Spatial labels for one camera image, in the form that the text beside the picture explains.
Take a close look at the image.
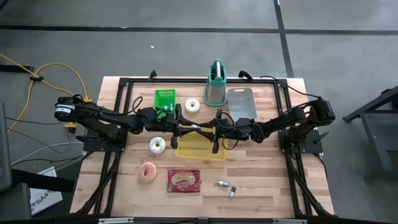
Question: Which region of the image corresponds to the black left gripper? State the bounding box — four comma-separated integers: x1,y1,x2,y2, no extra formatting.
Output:
155,104,200,149

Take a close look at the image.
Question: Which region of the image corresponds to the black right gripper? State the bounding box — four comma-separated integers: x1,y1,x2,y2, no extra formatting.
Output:
201,109,249,154

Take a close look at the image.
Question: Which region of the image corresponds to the cream glazed donut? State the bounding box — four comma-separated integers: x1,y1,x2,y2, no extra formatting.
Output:
185,98,201,114

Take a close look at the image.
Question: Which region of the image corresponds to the white sprinkled donut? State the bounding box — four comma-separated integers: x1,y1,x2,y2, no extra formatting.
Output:
149,136,167,155

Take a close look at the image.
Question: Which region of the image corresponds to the red snack packet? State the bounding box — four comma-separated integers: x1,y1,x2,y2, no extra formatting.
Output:
167,169,201,194

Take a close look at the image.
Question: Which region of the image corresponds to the yellow translucent plastic bin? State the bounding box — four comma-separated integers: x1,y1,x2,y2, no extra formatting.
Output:
174,123,229,162

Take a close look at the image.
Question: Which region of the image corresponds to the small green plastic basket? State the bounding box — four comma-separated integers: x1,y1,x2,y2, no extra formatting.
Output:
154,89,177,118

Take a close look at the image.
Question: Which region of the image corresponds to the grey plastic bin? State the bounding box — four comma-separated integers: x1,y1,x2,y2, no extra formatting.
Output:
227,88,258,122

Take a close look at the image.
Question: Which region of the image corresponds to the pink sprinkled donut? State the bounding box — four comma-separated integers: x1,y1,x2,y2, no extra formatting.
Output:
138,162,157,184

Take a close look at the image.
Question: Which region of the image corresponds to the black beam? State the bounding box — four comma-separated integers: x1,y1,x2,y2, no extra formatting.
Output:
11,169,75,194

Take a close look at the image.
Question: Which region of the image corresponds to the white labelled box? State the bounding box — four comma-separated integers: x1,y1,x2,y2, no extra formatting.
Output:
29,167,63,216

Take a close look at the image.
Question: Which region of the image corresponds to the black metal stand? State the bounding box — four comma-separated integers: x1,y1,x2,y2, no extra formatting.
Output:
341,85,398,175

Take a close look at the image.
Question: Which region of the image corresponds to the black floor bar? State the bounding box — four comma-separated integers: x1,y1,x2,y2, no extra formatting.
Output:
0,64,35,73

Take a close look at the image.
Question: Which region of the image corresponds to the grey cabinet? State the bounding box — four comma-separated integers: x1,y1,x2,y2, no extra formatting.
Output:
0,102,32,224

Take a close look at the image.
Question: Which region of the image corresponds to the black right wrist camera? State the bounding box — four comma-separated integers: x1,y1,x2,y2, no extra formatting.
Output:
235,117,256,128

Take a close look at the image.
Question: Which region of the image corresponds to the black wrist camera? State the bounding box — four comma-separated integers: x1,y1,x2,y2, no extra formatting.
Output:
140,107,158,121
235,117,256,128

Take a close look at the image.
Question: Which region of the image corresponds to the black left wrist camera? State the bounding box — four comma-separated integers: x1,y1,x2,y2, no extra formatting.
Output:
140,107,158,121

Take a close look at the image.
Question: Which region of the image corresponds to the metal grater with teal handle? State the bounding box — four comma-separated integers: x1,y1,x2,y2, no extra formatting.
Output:
203,58,228,108

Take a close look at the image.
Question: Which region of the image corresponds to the black metal table frame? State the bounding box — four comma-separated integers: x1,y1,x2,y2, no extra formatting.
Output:
71,76,335,218

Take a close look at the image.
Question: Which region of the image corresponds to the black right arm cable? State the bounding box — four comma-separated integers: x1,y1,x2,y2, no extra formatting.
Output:
260,75,321,100

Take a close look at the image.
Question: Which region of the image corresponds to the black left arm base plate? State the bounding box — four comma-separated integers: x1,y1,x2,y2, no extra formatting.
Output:
83,127,127,153

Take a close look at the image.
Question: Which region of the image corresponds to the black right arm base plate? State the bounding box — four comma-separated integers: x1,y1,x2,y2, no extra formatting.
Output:
278,129,325,156

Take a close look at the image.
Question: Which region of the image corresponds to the silver bracket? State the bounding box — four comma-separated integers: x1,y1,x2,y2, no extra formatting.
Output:
98,217,134,224
272,218,308,224

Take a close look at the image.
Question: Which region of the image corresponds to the white cable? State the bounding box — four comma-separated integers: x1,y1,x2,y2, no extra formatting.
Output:
11,142,85,166

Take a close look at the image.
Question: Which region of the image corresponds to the yellow cable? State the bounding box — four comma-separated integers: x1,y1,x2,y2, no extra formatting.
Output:
0,52,93,133

